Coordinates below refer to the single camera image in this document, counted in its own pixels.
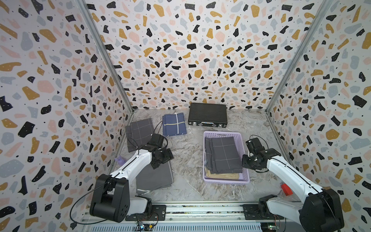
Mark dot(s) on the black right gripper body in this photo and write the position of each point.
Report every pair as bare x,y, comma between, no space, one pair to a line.
248,162

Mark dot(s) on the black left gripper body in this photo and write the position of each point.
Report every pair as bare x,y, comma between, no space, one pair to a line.
164,156

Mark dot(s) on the purple plastic basket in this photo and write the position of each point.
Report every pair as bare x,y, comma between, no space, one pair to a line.
244,176

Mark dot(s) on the navy blue checked pillowcase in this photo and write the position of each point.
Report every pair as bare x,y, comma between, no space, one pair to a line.
174,124

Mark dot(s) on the plain dark grey pillowcase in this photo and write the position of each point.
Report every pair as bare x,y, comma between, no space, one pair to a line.
155,179

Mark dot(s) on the grey checked pillowcase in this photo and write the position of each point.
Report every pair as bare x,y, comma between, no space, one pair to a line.
222,156
139,133

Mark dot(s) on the grey beige striped pillowcase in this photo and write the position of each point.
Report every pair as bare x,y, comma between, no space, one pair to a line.
209,175

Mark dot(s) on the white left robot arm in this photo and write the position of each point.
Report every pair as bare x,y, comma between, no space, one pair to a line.
111,198

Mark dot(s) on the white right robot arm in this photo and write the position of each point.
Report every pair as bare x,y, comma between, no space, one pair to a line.
319,209

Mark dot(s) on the small purple object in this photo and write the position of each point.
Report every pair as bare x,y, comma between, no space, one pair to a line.
120,160

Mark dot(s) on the red block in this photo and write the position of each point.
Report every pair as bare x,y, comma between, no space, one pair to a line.
286,190

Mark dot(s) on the black hard briefcase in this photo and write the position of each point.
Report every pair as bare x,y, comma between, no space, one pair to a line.
208,115

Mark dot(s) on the right corner aluminium post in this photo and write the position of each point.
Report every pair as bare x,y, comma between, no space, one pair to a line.
300,52

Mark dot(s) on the corner aluminium post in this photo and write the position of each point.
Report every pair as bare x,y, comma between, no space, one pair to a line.
82,6
300,52

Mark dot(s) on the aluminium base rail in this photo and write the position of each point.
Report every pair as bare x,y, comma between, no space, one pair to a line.
198,217

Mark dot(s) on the left corner aluminium post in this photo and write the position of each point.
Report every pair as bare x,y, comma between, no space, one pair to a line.
82,6

